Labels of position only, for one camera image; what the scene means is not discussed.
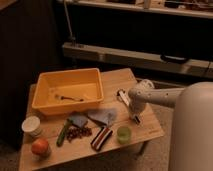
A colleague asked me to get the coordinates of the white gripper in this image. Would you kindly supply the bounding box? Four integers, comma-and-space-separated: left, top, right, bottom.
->
129, 100, 146, 118

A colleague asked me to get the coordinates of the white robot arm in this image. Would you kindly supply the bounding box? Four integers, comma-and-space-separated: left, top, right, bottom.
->
128, 79, 213, 171

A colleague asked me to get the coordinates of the small fork in tray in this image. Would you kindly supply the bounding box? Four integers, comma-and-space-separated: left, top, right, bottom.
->
55, 94, 84, 102

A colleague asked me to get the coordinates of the yellow plastic tray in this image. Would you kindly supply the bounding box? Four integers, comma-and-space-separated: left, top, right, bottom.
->
32, 68, 104, 116

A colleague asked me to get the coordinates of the green plastic cup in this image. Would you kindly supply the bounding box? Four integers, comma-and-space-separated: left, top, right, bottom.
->
117, 126, 131, 144

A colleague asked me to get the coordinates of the blue grey cloth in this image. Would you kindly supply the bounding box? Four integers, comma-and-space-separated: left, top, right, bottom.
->
87, 108, 117, 126

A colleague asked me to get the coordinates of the small blue sponge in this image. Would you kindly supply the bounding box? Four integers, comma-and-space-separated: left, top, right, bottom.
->
68, 115, 88, 128

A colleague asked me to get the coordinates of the bunch of dark grapes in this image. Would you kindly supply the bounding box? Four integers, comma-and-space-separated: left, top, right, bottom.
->
66, 127, 92, 142

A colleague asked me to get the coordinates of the green cucumber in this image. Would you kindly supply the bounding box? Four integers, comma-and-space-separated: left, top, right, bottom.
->
56, 121, 71, 147

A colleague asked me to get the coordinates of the metal pole with clamp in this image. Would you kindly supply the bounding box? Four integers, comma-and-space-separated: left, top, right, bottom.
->
63, 0, 83, 47

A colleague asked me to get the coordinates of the wooden folding table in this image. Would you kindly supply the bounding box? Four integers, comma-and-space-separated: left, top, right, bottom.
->
19, 68, 164, 171

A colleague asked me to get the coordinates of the orange tomato on stand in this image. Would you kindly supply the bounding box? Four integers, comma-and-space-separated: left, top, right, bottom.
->
31, 138, 51, 157

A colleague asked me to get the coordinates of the white paper cup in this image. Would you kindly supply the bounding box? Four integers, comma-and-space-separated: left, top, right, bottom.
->
21, 116, 42, 137

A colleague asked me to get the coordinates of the grey metal rail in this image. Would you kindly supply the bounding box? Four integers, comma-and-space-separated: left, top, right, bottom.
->
62, 42, 213, 79

